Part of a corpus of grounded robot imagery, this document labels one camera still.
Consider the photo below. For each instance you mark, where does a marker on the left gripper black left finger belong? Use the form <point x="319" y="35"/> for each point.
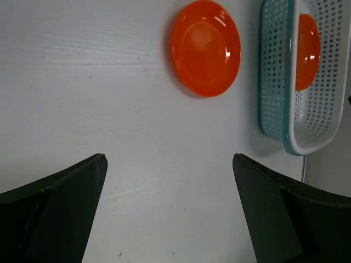
<point x="50" y="220"/>

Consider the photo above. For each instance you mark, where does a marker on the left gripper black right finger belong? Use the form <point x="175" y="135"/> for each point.
<point x="290" y="221"/>

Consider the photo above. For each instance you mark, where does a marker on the orange plate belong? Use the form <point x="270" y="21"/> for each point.
<point x="206" y="48"/>
<point x="308" y="52"/>

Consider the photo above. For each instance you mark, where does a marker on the white perforated plastic bin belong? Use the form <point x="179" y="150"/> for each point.
<point x="303" y="121"/>

